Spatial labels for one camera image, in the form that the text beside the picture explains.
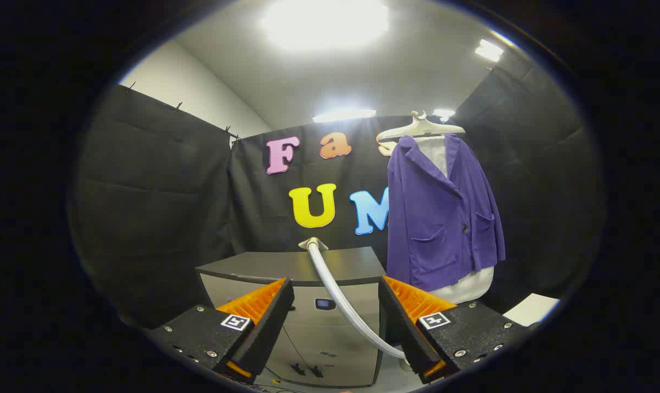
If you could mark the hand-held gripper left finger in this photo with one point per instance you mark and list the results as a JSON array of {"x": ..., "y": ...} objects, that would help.
[{"x": 264, "y": 333}]

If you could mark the white padded ironing form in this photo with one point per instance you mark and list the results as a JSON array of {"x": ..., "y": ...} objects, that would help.
[{"x": 469, "y": 285}]

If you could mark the grey cabinet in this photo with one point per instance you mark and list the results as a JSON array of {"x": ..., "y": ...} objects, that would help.
[{"x": 308, "y": 267}]

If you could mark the black backdrop cloth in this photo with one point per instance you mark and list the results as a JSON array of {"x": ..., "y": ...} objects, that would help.
[{"x": 160, "y": 207}]

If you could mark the small ceiling light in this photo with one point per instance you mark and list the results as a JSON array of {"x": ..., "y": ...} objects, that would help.
[{"x": 443, "y": 114}]

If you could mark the white flat board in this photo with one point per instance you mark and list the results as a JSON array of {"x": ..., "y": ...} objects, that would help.
[{"x": 531, "y": 310}]

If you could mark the long ceiling light strip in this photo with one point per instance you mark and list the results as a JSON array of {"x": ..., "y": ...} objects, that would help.
[{"x": 343, "y": 114}]

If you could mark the white garment steamer head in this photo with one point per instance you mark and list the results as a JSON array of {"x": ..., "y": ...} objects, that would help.
[{"x": 311, "y": 242}]

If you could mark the purple jacket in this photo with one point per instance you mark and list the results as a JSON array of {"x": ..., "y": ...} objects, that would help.
[{"x": 439, "y": 218}]

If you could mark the square ceiling light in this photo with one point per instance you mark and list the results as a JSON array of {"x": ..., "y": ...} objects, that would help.
[{"x": 489, "y": 50}]

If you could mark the white clothes hanger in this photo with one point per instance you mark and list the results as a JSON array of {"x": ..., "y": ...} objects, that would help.
[{"x": 420, "y": 126}]

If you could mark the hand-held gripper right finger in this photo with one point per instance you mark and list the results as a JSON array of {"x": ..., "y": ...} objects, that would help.
[{"x": 403, "y": 333}]

